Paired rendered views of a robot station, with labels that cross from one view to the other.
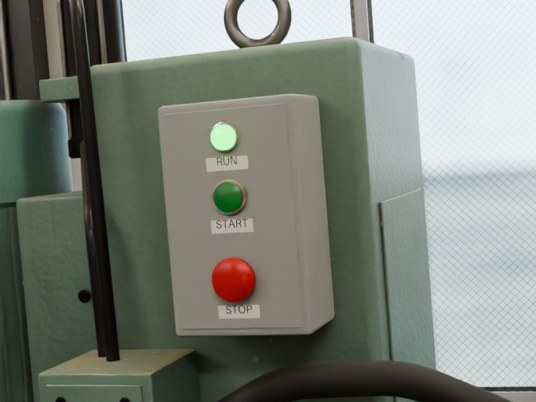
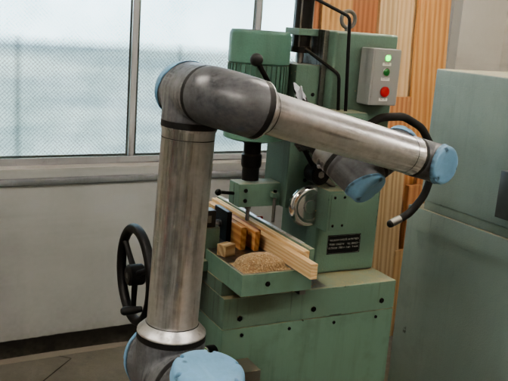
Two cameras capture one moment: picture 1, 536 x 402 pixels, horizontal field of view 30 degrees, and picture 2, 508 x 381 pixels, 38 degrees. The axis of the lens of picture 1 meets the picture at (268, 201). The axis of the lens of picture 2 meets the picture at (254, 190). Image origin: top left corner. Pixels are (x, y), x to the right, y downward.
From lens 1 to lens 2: 1.91 m
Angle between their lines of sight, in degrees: 48
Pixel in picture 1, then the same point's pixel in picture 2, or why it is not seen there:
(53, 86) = (303, 30)
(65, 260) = (308, 83)
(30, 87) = not seen: outside the picture
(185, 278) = (373, 91)
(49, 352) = not seen: hidden behind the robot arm
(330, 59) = (393, 40)
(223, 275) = (385, 91)
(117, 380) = (360, 115)
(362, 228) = not seen: hidden behind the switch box
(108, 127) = (341, 48)
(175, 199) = (374, 71)
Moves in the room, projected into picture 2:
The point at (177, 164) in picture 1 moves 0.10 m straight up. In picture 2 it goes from (376, 63) to (380, 26)
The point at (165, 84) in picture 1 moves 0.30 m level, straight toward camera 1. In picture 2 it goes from (357, 39) to (456, 48)
